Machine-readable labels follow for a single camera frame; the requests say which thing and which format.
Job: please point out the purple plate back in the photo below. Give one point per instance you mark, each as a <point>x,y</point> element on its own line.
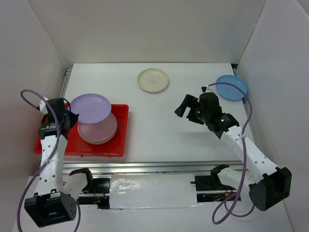
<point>91,108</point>

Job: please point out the aluminium frame rail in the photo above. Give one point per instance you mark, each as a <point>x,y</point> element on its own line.
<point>97,168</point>

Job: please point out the red plastic bin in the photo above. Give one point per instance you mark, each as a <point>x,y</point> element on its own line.
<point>113,148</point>

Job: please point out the blue plate back right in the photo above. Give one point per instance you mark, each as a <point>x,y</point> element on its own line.
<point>230,92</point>

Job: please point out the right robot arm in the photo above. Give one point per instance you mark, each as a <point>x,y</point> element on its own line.
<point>269,184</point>

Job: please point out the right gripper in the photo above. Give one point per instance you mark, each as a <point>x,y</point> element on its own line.
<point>189,101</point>

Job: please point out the cream plate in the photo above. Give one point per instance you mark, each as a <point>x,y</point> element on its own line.
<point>153,80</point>

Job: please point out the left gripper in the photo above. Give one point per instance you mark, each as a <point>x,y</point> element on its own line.
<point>75,117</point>

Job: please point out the white foil-taped cover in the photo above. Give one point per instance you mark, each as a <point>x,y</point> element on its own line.
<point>152,191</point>

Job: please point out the pink plate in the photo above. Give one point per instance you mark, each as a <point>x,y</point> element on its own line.
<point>100,132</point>

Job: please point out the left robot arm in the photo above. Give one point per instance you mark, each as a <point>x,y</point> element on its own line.
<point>55,200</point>

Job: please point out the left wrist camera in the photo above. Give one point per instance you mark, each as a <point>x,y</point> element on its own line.
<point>42,107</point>

